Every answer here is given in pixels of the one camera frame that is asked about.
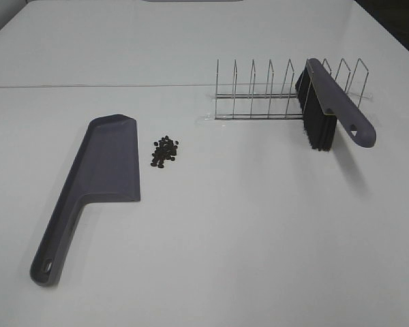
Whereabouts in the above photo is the pile of coffee beans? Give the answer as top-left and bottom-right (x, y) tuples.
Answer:
(150, 136), (179, 169)

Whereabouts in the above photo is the purple grey plastic dustpan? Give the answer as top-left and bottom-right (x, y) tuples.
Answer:
(30, 114), (140, 287)

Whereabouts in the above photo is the purple brush with black bristles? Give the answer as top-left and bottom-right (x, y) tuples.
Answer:
(296, 58), (376, 151)

